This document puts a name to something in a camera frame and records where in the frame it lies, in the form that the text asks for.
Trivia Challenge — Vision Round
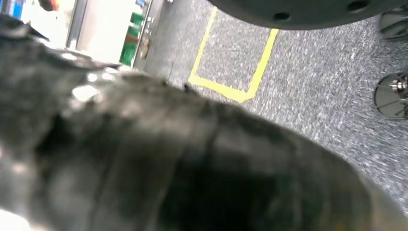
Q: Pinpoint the yellow floor tape square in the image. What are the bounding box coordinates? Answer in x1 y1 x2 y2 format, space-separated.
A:
188 6 280 103

